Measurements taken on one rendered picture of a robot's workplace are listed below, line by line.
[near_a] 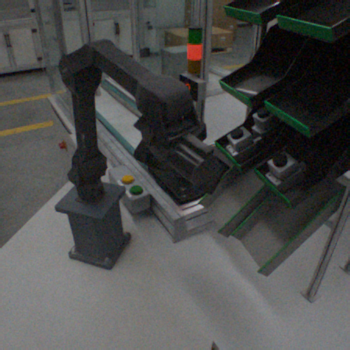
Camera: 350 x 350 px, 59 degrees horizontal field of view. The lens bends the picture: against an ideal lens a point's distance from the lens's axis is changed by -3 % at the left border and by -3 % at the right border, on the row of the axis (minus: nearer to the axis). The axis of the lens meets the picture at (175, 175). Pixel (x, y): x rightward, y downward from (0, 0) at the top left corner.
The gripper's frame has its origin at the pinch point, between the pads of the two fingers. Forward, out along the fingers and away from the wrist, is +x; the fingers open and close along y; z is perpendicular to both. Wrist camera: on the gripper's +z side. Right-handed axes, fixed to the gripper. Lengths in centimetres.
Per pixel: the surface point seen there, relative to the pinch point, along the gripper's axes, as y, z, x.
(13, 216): 161, -56, 129
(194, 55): 29, 45, 23
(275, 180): -17.0, 7.6, 4.1
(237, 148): -5.8, 12.0, 6.4
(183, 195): 10.8, 1.2, 33.6
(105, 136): 63, 12, 49
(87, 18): 115, 66, 44
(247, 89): -3.5, 22.8, -0.9
